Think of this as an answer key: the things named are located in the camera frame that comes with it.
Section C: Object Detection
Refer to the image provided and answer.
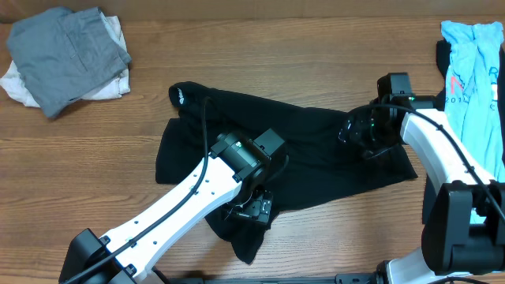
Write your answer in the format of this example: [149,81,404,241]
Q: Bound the grey folded trousers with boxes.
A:
[6,6,132,118]

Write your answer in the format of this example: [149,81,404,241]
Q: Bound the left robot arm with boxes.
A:
[58,129,289,284]

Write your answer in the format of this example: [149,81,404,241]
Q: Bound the light blue t-shirt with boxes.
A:
[440,20,505,226]

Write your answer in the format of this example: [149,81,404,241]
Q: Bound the black garment under pile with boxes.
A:
[421,39,505,226]

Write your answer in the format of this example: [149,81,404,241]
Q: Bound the white folded garment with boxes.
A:
[1,14,130,108]

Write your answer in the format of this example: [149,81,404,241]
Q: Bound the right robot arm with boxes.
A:
[335,73,504,284]

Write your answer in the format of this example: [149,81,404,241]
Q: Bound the black polo shirt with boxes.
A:
[155,80,419,265]

